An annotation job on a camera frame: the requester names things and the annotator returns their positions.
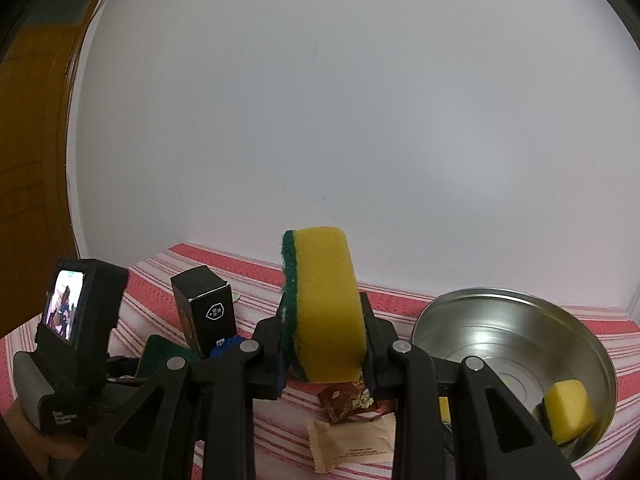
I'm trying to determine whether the blue cloth ball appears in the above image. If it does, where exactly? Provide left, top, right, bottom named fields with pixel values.
left=209, top=335, right=245, bottom=359

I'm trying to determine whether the yellow sponge in tin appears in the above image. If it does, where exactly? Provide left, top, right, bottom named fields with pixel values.
left=542, top=379, right=596, bottom=445

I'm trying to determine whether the beige wrapped packet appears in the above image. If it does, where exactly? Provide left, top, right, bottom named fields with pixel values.
left=307, top=413, right=396, bottom=474

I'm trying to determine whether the black carton box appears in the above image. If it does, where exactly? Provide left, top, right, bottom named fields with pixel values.
left=170, top=266, right=238, bottom=359

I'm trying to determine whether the round metal tin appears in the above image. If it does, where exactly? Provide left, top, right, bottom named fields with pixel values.
left=411, top=287, right=617, bottom=463

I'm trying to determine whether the dark red floral packet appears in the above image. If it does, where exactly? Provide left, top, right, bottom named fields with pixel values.
left=318, top=382, right=397, bottom=425

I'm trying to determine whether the yellow green sponge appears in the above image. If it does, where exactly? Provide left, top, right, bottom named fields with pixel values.
left=281, top=226, right=367, bottom=384
left=134, top=334, right=200, bottom=378

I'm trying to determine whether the red white striped tablecloth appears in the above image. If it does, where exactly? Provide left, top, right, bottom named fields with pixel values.
left=0, top=242, right=640, bottom=480

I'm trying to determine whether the wooden door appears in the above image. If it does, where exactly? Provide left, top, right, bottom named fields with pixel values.
left=1, top=0, right=102, bottom=334

